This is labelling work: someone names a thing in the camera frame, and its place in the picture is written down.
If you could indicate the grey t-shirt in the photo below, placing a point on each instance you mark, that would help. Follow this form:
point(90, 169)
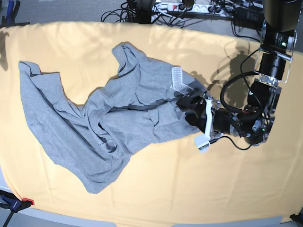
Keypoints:
point(96, 140)

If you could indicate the blue black bar clamp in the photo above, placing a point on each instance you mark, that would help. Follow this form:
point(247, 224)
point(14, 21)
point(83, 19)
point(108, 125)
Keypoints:
point(12, 203)

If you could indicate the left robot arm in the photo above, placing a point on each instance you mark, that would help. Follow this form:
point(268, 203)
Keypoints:
point(216, 119)

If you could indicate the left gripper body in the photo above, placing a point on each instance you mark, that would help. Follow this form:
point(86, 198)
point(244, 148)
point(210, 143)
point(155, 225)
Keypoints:
point(212, 105)

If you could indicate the black centre post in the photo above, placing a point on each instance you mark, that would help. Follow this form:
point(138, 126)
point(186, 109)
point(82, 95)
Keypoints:
point(143, 11)

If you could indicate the white power strip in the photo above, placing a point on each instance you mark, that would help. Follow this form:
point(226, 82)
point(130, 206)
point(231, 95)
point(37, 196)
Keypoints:
point(197, 10)

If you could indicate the yellow table cloth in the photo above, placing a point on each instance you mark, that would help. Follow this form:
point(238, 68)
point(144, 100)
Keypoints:
point(164, 184)

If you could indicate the black clamp right corner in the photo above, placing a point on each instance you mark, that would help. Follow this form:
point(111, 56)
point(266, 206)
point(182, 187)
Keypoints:
point(298, 218)

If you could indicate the blue clamp top left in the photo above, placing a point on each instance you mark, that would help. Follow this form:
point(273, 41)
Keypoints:
point(9, 19)

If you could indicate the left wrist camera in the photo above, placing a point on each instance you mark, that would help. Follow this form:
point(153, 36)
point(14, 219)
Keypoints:
point(202, 142)

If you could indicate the black power adapter brick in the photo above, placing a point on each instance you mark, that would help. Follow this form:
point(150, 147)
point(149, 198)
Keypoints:
point(248, 18)

